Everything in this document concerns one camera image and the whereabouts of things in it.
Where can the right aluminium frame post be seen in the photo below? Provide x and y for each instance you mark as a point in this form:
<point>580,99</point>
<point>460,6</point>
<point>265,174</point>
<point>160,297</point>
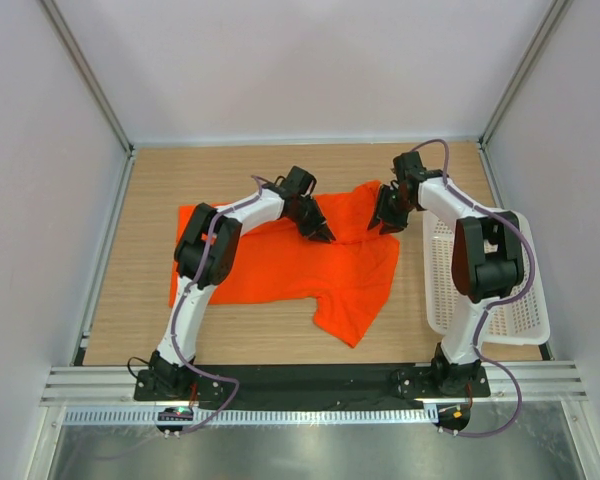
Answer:
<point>541,38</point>

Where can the orange t shirt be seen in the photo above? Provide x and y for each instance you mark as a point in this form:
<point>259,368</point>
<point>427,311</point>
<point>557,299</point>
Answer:
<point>350,279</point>

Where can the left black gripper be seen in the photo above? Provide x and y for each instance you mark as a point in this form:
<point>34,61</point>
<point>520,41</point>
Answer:
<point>322,219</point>

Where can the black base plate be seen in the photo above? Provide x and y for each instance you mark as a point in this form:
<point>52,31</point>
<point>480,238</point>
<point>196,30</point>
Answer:
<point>307,387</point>

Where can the left aluminium frame post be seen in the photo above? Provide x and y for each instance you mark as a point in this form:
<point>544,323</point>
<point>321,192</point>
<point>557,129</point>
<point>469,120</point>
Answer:
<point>66,37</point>

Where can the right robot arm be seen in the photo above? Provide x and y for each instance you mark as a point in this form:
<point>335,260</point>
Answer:
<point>487,260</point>

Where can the slotted cable duct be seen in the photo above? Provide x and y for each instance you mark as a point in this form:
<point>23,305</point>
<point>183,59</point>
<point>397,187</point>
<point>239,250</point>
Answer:
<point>179,416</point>

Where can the aluminium rail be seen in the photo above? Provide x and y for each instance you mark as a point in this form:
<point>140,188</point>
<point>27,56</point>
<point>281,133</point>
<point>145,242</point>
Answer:
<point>538,381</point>

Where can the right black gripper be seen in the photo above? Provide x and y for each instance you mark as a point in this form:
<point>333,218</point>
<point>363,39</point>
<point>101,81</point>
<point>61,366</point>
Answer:
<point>392,223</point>

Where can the aluminium frame post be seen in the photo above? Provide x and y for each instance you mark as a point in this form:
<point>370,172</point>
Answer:
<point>541,38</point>
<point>66,37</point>

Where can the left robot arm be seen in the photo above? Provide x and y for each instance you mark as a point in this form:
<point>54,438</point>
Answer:
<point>204,256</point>

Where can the white plastic basket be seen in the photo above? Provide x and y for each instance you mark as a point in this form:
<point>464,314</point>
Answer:
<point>523,322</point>

